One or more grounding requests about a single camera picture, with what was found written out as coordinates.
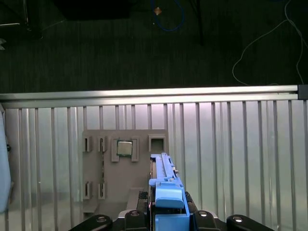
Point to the grey parts rack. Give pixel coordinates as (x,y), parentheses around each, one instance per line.
(125,175)

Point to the hard disk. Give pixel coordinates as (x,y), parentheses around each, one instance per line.
(168,197)

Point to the black table corner cap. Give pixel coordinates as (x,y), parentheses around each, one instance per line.
(303,92)

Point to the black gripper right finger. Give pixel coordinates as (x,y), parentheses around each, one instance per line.
(204,221)

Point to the metal chair base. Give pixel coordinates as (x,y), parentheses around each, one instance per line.
(26,19)

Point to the silver CPU chip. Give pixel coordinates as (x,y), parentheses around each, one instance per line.
(124,148)

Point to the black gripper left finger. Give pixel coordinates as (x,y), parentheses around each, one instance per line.
(136,221)

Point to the small tan scrap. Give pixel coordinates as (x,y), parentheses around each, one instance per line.
(157,10)

